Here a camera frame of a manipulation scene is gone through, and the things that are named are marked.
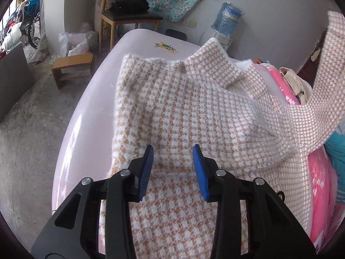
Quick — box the white water dispenser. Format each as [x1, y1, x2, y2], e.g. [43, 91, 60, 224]
[213, 33, 233, 51]

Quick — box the beige garment pile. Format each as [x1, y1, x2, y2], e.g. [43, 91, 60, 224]
[279, 67, 313, 105]

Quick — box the white wall socket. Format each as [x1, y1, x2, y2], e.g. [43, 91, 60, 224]
[182, 19, 197, 28]

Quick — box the dark brown wooden door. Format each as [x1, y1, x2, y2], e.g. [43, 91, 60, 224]
[297, 28, 328, 86]

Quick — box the pink floral fleece blanket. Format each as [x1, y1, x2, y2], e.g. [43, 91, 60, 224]
[254, 64, 337, 251]

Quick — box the small wooden stool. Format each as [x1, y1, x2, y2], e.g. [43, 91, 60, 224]
[52, 53, 94, 89]

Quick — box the beige white houndstooth coat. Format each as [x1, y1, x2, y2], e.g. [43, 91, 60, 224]
[110, 12, 344, 258]

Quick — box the bicycle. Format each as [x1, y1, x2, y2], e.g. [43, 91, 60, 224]
[17, 0, 41, 49]

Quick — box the black garment on chair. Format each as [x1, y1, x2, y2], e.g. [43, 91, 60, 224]
[111, 0, 150, 14]

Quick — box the dark grey board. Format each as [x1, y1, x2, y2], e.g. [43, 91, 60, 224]
[0, 45, 35, 120]

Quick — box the white plastic bag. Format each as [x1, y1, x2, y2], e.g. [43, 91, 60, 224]
[58, 22, 98, 57]

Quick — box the teal garment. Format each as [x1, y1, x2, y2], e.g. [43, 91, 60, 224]
[325, 117, 345, 204]

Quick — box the wooden chair black seat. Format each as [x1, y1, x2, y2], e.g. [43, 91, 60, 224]
[99, 0, 163, 52]

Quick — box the blue water jug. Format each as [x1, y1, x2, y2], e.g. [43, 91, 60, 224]
[211, 2, 244, 38]

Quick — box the pink balloon print mattress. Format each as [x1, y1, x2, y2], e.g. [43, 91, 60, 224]
[51, 28, 300, 256]

